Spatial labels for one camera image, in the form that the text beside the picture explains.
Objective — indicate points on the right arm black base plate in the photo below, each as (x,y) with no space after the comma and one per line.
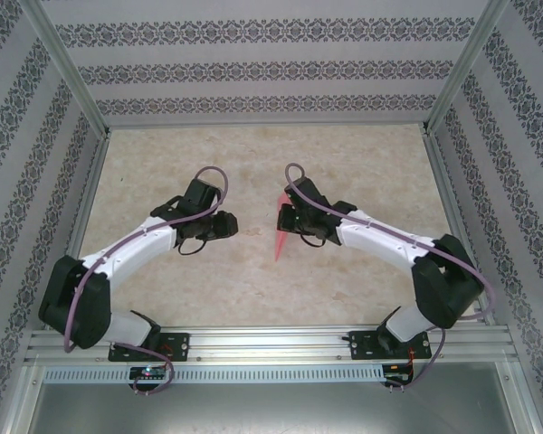
(366,346)

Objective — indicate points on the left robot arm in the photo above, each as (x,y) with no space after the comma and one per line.
(131,246)

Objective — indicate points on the aluminium mounting rail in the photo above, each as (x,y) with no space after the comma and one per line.
(271,343)

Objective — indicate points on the pink paper sheet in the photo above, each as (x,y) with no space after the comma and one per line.
(280,246)

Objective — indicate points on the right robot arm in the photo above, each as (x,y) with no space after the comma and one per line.
(380,235)

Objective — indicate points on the aluminium frame post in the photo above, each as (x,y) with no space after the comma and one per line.
(68,68)
(466,68)

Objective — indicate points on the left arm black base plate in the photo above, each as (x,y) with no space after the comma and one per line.
(176,346)

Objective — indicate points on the aluminium side rail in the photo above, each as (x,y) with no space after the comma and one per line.
(452,217)
(83,217)

